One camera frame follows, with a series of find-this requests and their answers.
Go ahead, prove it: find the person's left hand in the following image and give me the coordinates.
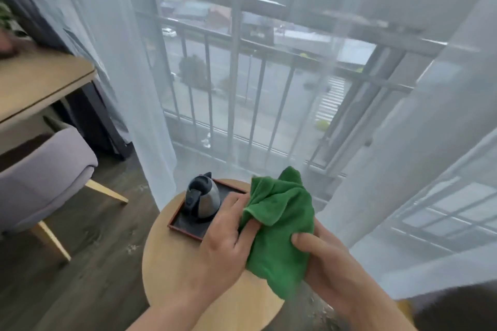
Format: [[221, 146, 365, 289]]
[[197, 191, 262, 296]]

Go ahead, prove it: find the person's right hand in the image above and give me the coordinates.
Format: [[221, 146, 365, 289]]
[[291, 218, 367, 314]]

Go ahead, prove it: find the green microfiber cloth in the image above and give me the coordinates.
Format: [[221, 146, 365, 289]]
[[238, 166, 316, 301]]

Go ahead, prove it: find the person's left forearm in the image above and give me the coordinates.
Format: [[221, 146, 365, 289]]
[[126, 284, 218, 331]]

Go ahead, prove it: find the person's right forearm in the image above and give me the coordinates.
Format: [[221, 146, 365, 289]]
[[342, 280, 418, 331]]

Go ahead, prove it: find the dark wooden-rimmed tray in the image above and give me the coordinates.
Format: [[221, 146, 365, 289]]
[[168, 178, 251, 242]]

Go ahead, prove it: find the stainless steel electric kettle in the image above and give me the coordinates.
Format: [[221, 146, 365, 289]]
[[183, 172, 222, 220]]

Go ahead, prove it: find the round wooden side table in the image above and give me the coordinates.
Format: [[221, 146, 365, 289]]
[[142, 179, 286, 331]]

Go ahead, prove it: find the white sheer curtain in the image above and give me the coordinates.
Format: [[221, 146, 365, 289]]
[[287, 0, 497, 300], [8, 0, 178, 211]]

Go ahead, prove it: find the grey metal balcony railing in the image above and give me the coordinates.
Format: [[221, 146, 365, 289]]
[[124, 0, 447, 176]]

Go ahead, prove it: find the grey upholstered chair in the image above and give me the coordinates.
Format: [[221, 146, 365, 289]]
[[0, 115, 129, 262]]

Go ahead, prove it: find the wooden desk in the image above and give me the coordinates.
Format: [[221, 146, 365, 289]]
[[0, 42, 133, 161]]

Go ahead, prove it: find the dark grey drape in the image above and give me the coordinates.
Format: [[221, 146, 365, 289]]
[[0, 0, 133, 157]]

